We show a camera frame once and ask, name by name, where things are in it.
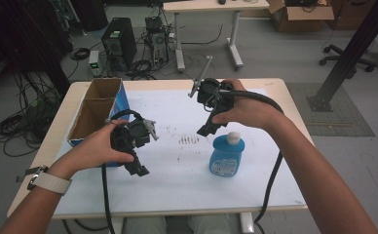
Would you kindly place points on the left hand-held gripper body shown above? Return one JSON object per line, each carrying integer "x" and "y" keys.
{"x": 125, "y": 136}

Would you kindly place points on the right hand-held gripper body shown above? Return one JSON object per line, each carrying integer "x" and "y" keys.
{"x": 209, "y": 92}

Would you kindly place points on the blue bottle with white cap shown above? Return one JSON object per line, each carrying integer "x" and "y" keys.
{"x": 226, "y": 156}

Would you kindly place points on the blue cardboard box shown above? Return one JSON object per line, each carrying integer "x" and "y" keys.
{"x": 96, "y": 107}

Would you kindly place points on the person's left hand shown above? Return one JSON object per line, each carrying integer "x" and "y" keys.
{"x": 89, "y": 152}

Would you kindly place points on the person's right hand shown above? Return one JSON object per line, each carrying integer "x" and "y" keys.
{"x": 252, "y": 110}

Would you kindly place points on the white table mat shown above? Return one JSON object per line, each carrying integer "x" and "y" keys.
{"x": 183, "y": 188}

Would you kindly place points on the open grey computer case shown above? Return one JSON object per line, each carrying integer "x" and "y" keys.
{"x": 158, "y": 42}

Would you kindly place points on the small white power supply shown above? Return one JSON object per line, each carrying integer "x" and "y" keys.
{"x": 94, "y": 63}

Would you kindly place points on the wristwatch with white band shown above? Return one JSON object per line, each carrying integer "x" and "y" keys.
{"x": 52, "y": 182}

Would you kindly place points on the white desk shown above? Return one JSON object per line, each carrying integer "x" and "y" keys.
{"x": 209, "y": 6}

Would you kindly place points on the black computer mouse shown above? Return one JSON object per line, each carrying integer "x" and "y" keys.
{"x": 222, "y": 1}

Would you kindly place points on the black computer tower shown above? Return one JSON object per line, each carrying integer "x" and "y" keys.
{"x": 119, "y": 42}

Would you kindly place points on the white table leg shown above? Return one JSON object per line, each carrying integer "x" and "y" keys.
{"x": 247, "y": 224}

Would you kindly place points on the open brown cardboard box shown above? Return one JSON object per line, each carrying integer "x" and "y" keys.
{"x": 302, "y": 18}

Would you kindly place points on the grey floor mat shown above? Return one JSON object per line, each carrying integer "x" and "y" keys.
{"x": 339, "y": 126}

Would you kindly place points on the black office chair base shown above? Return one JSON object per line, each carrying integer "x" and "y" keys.
{"x": 343, "y": 58}

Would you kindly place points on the black metal stand post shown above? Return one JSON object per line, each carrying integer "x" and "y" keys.
{"x": 349, "y": 55}

